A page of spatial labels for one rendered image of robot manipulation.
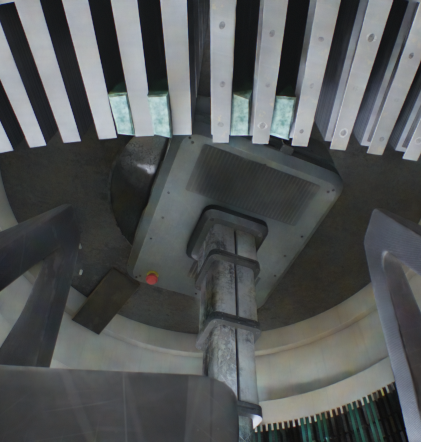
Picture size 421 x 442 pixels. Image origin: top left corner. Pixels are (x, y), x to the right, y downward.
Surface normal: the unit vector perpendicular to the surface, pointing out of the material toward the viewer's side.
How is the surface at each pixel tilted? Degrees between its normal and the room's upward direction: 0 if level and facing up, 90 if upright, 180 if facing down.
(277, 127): 0
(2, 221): 90
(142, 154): 0
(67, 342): 90
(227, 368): 90
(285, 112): 0
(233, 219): 45
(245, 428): 90
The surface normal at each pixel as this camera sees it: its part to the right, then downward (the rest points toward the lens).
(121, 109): -0.02, 0.60
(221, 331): 0.11, -0.79
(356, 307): -0.77, -0.52
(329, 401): -0.58, -0.65
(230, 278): 0.36, -0.74
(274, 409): -0.33, -0.76
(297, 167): 0.24, -0.10
